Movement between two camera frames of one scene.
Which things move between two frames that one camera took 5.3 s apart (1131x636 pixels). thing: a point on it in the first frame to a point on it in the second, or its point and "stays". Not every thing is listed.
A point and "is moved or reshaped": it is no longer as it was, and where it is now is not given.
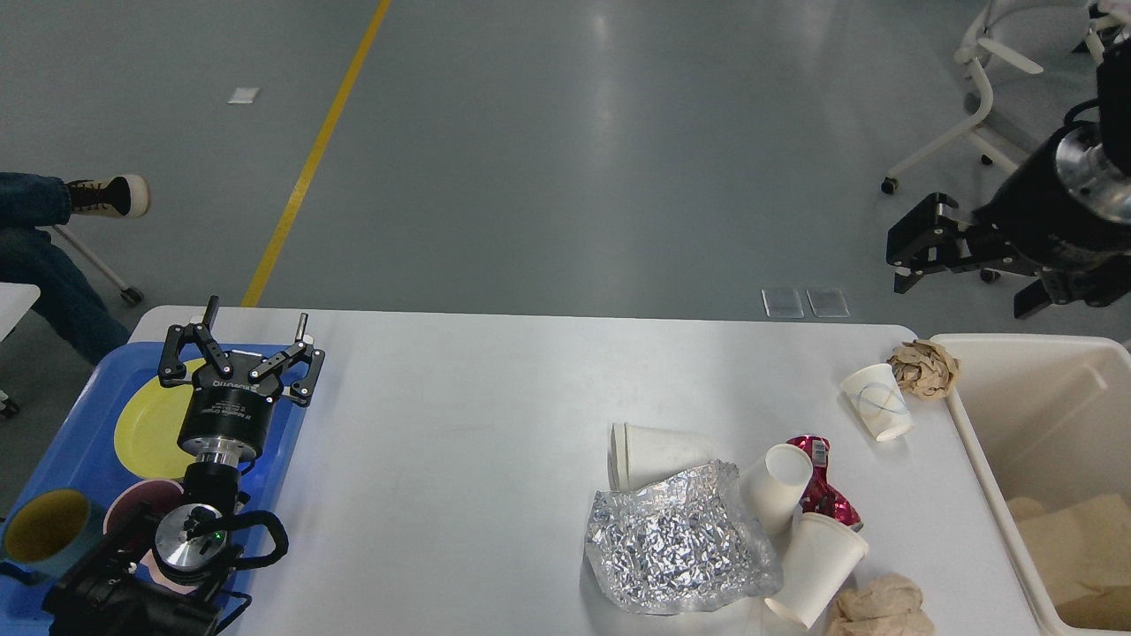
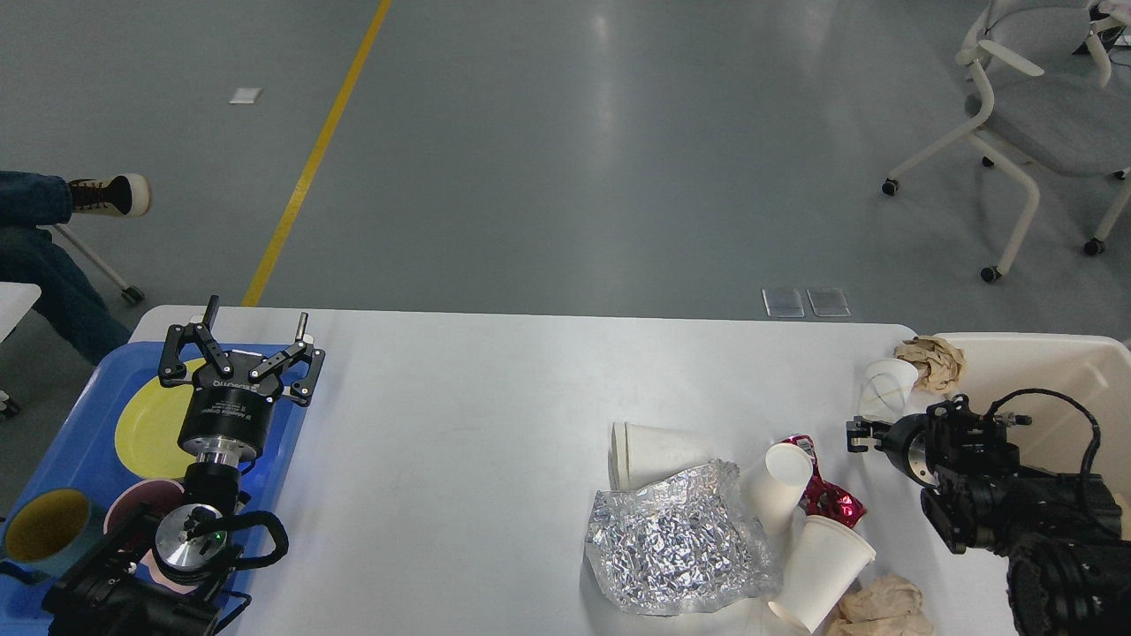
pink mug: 130,526 stays
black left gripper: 228,419 stays
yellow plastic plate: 148,423 stays
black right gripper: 1063,213 to 917,442
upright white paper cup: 775,486 stays
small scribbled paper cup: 876,394 is moved or reshaped
